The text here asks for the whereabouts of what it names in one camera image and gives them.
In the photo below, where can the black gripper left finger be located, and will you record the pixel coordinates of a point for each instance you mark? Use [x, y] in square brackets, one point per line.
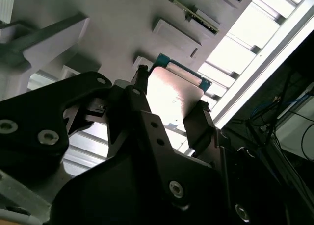
[29, 127]

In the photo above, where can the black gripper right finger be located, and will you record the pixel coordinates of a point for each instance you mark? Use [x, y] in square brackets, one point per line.
[200, 132]

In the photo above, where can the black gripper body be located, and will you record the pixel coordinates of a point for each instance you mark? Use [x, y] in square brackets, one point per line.
[110, 198]

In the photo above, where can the silver CPU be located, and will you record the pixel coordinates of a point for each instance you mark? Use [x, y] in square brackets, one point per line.
[171, 92]

